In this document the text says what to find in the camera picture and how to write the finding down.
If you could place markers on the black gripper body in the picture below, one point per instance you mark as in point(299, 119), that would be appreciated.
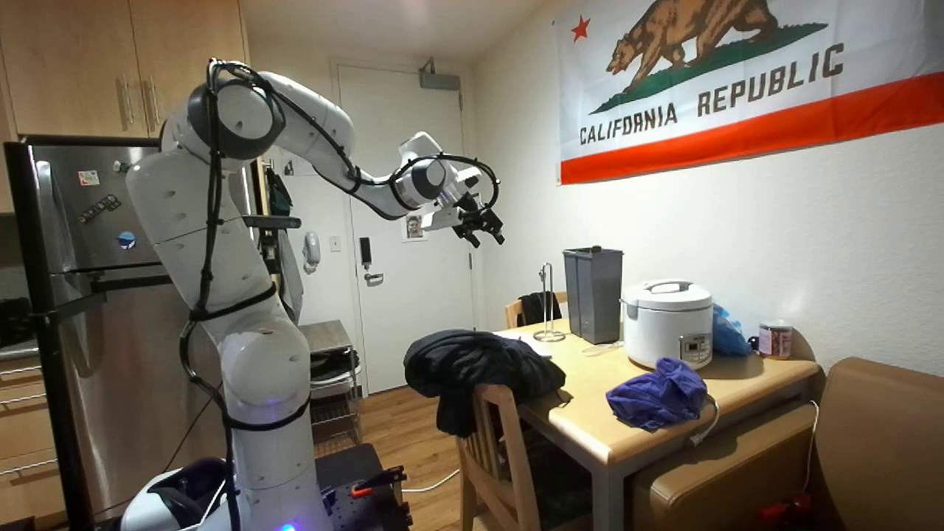
point(470, 218)

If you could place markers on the black jersey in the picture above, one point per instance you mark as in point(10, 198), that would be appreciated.
point(473, 370)

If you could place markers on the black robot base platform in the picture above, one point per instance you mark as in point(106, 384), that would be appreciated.
point(364, 505)

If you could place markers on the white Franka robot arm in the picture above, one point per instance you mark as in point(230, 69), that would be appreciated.
point(246, 374)

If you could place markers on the wooden chair with black seatback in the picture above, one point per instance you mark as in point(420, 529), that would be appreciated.
point(537, 309)

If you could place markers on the wooden slat-back chair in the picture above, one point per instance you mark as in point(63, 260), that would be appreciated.
point(497, 461)

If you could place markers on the white entry door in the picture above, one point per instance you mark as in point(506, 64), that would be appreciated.
point(401, 315)

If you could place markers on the gray plastic bin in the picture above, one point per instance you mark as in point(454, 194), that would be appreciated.
point(593, 297)

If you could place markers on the gray door closer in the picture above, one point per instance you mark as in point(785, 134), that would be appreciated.
point(438, 79)

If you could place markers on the white rice cooker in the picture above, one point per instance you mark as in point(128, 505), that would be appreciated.
point(668, 327)

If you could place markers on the gray metal shelf cart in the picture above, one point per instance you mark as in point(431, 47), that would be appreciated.
point(332, 380)

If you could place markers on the purple crumpled cloth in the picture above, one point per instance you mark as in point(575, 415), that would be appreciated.
point(653, 395)

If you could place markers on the light wooden dining table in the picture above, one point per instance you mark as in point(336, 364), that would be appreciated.
point(630, 437)

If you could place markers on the blue plastic bag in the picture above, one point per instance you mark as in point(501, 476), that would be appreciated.
point(730, 334)

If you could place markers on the California Republic flag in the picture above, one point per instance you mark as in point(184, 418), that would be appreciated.
point(748, 119)

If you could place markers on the pink jar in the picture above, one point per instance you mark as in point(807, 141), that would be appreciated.
point(773, 340)

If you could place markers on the wooden box container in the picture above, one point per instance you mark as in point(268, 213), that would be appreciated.
point(718, 483)

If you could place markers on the round blue fridge magnet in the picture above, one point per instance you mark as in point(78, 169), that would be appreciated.
point(128, 241)

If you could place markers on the white rectangular fridge magnet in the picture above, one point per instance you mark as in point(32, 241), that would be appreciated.
point(88, 179)

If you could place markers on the stainless steel refrigerator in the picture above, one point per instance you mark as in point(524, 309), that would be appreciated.
point(106, 374)

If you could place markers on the red object on floor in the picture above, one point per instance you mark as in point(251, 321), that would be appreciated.
point(785, 516)

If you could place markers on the brown armchair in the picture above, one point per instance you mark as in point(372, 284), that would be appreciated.
point(885, 445)

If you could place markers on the wooden kitchen drawer unit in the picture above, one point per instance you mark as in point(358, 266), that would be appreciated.
point(23, 445)

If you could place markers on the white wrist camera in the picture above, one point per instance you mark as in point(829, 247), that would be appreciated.
point(416, 225)

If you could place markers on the white wall intercom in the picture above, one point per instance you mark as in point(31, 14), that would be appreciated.
point(310, 252)

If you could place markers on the wooden wall cabinet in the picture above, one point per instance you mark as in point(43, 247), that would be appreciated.
point(97, 61)

